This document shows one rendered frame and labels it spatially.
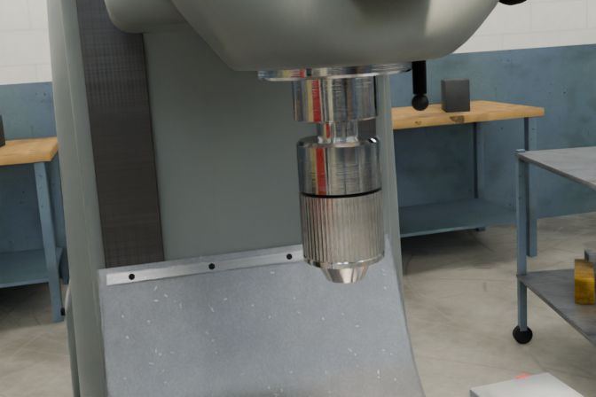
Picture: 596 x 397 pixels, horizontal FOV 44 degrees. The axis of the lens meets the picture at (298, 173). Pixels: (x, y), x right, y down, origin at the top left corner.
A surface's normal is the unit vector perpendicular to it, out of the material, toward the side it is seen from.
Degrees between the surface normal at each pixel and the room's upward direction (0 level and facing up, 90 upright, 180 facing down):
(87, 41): 90
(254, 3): 115
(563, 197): 90
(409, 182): 90
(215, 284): 63
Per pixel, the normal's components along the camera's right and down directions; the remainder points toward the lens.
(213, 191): 0.23, 0.15
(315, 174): -0.55, 0.18
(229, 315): 0.18, -0.29
